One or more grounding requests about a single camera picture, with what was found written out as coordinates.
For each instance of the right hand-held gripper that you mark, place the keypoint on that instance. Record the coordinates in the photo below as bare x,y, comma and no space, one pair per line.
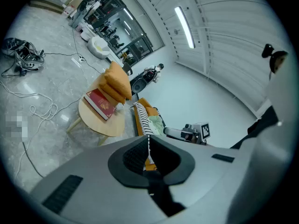
203,129

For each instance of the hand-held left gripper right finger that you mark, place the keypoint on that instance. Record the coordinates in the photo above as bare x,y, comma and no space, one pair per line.
165,160

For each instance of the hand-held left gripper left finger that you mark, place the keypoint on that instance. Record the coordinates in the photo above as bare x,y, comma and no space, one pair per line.
136,155

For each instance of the orange sofa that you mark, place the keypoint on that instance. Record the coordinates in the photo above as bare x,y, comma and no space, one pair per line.
137,122

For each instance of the red book with gold print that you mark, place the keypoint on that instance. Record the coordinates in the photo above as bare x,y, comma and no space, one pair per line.
99,102

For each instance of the orange sofa cushion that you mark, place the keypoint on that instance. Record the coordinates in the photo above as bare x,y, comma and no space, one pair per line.
151,111

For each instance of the round wooden coffee table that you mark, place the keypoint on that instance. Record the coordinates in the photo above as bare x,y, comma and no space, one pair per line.
109,127

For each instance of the green knitted blanket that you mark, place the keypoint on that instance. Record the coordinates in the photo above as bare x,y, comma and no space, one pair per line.
157,125

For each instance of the black white striped blanket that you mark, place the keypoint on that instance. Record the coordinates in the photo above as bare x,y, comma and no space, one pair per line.
143,118

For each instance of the white cup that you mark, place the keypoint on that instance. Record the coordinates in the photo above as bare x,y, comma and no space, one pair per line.
119,107

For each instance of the black round chair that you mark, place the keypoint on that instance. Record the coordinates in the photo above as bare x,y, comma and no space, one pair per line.
139,86

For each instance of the black backpack rig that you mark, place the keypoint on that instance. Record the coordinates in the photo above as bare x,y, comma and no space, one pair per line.
149,74

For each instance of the large orange cushion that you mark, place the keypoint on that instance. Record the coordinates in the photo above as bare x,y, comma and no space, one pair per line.
118,78
109,91

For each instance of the dark side chair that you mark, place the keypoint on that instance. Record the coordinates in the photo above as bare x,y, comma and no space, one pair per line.
127,69

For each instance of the long ceiling light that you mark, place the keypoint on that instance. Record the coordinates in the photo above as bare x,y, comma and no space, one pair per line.
184,27

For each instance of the white power strip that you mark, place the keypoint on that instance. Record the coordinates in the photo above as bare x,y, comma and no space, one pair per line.
81,59

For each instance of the black framed glass partition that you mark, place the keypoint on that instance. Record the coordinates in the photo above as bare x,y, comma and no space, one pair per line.
130,29

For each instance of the white round pouf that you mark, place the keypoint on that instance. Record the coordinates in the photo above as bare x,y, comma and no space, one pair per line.
98,48

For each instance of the black white gear pile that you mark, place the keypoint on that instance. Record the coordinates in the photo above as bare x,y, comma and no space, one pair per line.
25,55

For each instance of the grey machine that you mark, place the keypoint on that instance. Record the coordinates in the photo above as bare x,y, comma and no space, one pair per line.
81,10

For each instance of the black head-worn camera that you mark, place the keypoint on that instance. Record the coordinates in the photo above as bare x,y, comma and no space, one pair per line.
268,50

